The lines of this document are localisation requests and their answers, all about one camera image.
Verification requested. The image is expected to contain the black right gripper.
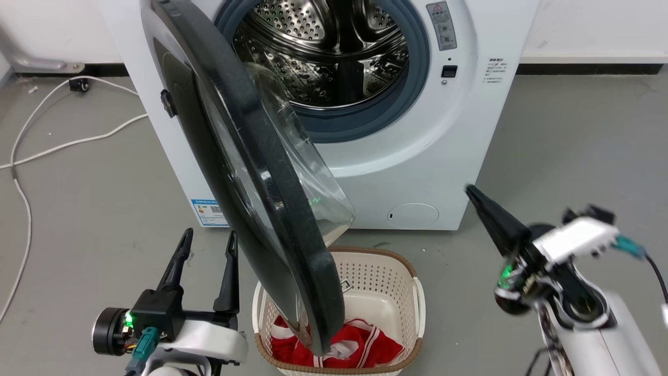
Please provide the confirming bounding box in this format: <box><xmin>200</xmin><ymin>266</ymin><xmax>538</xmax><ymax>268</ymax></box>
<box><xmin>466</xmin><ymin>184</ymin><xmax>567</xmax><ymax>316</ymax></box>

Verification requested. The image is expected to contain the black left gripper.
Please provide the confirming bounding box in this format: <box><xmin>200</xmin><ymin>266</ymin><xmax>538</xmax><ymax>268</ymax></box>
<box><xmin>92</xmin><ymin>228</ymin><xmax>241</xmax><ymax>357</ymax></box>

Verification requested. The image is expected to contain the black round washing machine door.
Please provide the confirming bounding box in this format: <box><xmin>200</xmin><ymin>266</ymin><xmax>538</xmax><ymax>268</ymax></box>
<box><xmin>140</xmin><ymin>0</ymin><xmax>356</xmax><ymax>357</ymax></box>

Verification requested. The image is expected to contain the white front-load washing machine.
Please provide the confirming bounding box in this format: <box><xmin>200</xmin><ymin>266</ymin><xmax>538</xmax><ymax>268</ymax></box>
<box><xmin>99</xmin><ymin>0</ymin><xmax>541</xmax><ymax>231</ymax></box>

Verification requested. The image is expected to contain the grey-blue rubber door gasket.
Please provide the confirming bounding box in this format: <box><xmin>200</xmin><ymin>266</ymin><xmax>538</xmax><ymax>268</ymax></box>
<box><xmin>214</xmin><ymin>0</ymin><xmax>431</xmax><ymax>144</ymax></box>

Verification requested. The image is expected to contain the blue white energy label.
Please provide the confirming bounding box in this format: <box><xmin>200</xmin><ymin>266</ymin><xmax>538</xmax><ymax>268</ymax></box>
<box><xmin>191</xmin><ymin>198</ymin><xmax>229</xmax><ymax>227</ymax></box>

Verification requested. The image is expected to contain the round white filter cover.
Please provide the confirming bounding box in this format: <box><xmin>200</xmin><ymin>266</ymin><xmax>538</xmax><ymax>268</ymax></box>
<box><xmin>387</xmin><ymin>203</ymin><xmax>440</xmax><ymax>229</ymax></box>

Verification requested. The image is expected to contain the cream brown-rimmed laundry basket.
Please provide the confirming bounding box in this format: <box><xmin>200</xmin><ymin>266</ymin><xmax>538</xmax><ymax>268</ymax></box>
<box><xmin>252</xmin><ymin>246</ymin><xmax>426</xmax><ymax>376</ymax></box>

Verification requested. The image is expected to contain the small printed text sticker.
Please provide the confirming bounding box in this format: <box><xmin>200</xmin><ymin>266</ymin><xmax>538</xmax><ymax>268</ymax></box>
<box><xmin>483</xmin><ymin>56</ymin><xmax>506</xmax><ymax>85</ymax></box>

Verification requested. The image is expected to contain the red white-striped garment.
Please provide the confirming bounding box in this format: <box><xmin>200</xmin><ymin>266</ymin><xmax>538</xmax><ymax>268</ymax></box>
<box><xmin>270</xmin><ymin>315</ymin><xmax>405</xmax><ymax>369</ymax></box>

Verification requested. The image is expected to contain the grey warning label sticker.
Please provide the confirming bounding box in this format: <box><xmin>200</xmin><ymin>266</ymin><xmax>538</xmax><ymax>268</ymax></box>
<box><xmin>426</xmin><ymin>2</ymin><xmax>458</xmax><ymax>51</ymax></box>

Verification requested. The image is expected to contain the stainless steel washer drum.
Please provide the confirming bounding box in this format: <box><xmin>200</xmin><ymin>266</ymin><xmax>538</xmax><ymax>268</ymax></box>
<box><xmin>232</xmin><ymin>0</ymin><xmax>410</xmax><ymax>109</ymax></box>

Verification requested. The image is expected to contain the teal plug left arm cable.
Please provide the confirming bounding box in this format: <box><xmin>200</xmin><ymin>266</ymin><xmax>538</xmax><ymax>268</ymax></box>
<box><xmin>124</xmin><ymin>326</ymin><xmax>160</xmax><ymax>376</ymax></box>

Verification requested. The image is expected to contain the teal plug arm cable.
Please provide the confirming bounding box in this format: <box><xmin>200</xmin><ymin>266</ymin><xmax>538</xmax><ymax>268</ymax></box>
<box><xmin>612</xmin><ymin>235</ymin><xmax>668</xmax><ymax>306</ymax></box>
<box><xmin>124</xmin><ymin>326</ymin><xmax>160</xmax><ymax>376</ymax></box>

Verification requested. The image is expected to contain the teal plug right arm cable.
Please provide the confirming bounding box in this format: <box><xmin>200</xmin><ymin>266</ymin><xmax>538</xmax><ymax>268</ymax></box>
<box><xmin>612</xmin><ymin>235</ymin><xmax>668</xmax><ymax>306</ymax></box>

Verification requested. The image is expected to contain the long white power cable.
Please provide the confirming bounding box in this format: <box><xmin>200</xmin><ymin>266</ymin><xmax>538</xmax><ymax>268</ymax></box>
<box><xmin>0</xmin><ymin>113</ymin><xmax>149</xmax><ymax>171</ymax></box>
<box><xmin>0</xmin><ymin>76</ymin><xmax>140</xmax><ymax>323</ymax></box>

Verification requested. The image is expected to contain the grey metal pipe bracket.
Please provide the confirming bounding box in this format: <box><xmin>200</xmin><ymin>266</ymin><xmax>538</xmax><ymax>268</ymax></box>
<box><xmin>0</xmin><ymin>26</ymin><xmax>85</xmax><ymax>74</ymax></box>

